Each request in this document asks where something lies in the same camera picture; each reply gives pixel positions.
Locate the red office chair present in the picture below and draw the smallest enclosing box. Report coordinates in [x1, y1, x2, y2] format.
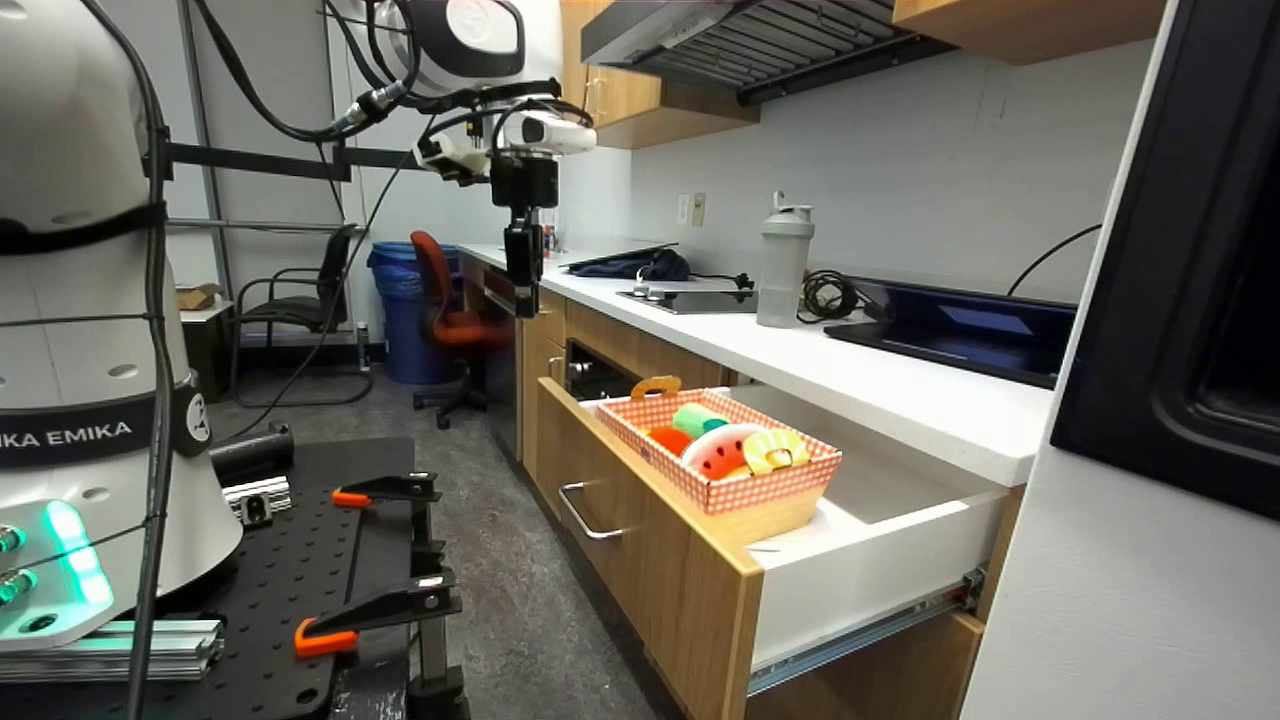
[406, 230, 521, 431]

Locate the black glossy panel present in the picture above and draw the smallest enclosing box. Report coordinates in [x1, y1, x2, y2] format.
[1049, 0, 1280, 528]

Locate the wooden lower cabinet door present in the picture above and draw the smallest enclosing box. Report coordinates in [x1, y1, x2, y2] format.
[514, 285, 571, 470]
[740, 604, 992, 720]

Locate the silver drawer handle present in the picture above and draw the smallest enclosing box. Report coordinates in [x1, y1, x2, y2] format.
[553, 475, 632, 549]

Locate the black cable coil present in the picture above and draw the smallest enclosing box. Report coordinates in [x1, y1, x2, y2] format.
[796, 269, 863, 324]

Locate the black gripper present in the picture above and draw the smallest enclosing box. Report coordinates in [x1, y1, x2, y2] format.
[490, 148, 563, 319]

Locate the aluminium extrusion rail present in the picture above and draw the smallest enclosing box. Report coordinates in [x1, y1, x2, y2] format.
[0, 611, 228, 688]

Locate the orange checkered carton box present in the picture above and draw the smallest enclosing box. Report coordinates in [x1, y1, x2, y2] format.
[588, 374, 848, 549]

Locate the black power cable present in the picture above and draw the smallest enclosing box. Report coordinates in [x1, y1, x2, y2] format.
[1003, 222, 1106, 299]

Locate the green striped plush vegetable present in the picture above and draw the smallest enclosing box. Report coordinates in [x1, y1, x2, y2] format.
[668, 399, 735, 445]

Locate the wooden front white drawer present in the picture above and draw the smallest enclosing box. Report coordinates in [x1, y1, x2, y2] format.
[529, 374, 1029, 720]

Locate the grey shaker bottle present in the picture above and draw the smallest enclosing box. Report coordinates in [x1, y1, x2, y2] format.
[752, 190, 820, 333]

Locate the black induction cooktop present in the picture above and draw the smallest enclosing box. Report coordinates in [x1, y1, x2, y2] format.
[820, 271, 1081, 394]

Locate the plush carrot toy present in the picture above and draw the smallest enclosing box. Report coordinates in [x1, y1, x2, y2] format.
[643, 419, 697, 463]

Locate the wooden upper cabinet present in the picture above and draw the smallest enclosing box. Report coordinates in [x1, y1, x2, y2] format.
[888, 0, 1172, 70]
[556, 0, 763, 153]

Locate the white small device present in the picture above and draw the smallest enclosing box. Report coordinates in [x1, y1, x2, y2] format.
[215, 473, 299, 531]

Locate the steel range hood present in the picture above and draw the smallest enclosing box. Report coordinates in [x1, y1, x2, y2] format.
[578, 0, 962, 113]

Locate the black small device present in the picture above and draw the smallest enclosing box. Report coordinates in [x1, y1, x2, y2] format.
[208, 423, 299, 489]

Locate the grey refrigerator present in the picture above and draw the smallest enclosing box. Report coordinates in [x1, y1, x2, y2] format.
[956, 0, 1280, 720]

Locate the black armchair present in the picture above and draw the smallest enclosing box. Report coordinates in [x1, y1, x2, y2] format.
[228, 222, 379, 408]

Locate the dark folded bag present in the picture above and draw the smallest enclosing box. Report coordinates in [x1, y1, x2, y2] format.
[563, 244, 697, 285]

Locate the black camera stand boom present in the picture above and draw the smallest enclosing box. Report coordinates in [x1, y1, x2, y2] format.
[167, 135, 445, 185]

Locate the yellow pineapple ring toy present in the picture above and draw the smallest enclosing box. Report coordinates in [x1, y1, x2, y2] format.
[740, 423, 816, 481]

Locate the orange handled bar clamp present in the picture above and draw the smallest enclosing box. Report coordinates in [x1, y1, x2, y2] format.
[290, 574, 468, 671]
[330, 470, 450, 581]

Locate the blue trash bin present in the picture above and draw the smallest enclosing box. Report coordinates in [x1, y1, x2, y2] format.
[366, 237, 459, 394]

